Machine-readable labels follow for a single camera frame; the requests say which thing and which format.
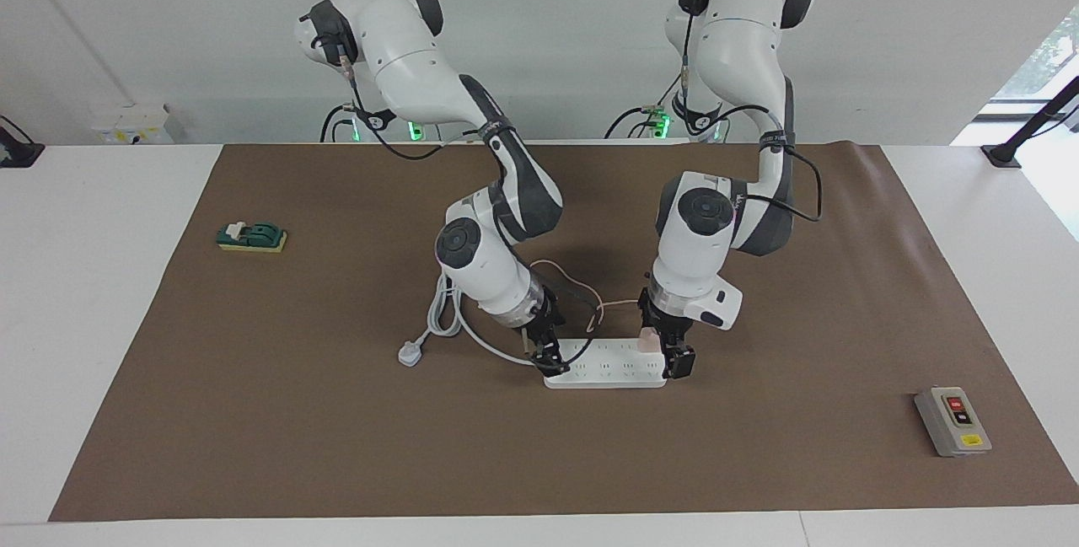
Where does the pink charging cable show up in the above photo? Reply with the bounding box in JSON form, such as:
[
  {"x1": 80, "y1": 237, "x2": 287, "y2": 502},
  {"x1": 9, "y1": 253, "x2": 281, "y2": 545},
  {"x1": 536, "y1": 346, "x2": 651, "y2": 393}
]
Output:
[{"x1": 529, "y1": 259, "x2": 646, "y2": 333}]

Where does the black arm base cable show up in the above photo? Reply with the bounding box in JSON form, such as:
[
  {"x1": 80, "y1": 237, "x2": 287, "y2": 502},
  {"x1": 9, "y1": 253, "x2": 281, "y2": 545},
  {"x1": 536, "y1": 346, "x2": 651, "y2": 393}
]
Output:
[
  {"x1": 320, "y1": 105, "x2": 372, "y2": 143},
  {"x1": 604, "y1": 75, "x2": 685, "y2": 141}
]

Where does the window with green foliage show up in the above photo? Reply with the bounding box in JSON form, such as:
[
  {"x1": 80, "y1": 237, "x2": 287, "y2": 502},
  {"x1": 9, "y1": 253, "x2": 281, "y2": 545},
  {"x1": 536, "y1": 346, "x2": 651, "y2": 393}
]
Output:
[{"x1": 978, "y1": 8, "x2": 1079, "y2": 118}]

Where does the white wall socket box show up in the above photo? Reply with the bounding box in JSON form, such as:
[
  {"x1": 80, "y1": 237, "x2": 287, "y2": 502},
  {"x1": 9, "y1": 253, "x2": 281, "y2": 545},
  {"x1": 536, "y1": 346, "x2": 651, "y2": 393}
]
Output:
[{"x1": 91, "y1": 103, "x2": 174, "y2": 145}]

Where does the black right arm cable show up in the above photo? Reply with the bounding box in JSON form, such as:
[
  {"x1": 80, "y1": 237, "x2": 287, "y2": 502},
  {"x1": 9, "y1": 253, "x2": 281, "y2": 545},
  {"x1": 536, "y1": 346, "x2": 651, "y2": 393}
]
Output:
[{"x1": 337, "y1": 41, "x2": 609, "y2": 367}]

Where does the grey on-off switch box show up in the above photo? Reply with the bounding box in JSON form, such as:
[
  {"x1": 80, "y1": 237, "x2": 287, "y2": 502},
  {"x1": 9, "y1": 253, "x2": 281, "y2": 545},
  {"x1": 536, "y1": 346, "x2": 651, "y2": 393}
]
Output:
[{"x1": 915, "y1": 386, "x2": 993, "y2": 458}]

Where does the black desk clamp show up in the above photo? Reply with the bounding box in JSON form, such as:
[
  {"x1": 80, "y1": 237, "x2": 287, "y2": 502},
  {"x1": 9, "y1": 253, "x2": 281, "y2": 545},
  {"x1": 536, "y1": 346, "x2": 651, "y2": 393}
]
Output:
[{"x1": 0, "y1": 115, "x2": 45, "y2": 169}]

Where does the brown table mat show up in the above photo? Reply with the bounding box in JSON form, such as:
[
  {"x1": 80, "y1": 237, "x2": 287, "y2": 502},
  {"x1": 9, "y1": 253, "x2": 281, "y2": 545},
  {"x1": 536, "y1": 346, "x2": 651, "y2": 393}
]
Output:
[{"x1": 49, "y1": 142, "x2": 1079, "y2": 523}]

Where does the white power strip with cord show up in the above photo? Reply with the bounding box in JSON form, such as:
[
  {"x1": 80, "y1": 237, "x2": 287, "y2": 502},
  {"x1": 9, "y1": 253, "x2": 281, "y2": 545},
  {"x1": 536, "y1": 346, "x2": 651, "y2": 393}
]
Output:
[{"x1": 398, "y1": 271, "x2": 672, "y2": 389}]

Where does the green knife switch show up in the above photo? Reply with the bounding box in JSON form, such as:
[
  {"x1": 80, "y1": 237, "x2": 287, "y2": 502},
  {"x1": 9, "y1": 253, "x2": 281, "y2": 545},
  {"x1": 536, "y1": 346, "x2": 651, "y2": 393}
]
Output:
[{"x1": 216, "y1": 221, "x2": 288, "y2": 255}]

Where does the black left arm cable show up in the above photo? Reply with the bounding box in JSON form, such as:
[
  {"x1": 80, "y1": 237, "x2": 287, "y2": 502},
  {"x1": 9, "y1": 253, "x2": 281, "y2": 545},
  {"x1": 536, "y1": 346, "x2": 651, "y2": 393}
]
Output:
[{"x1": 679, "y1": 0, "x2": 824, "y2": 223}]

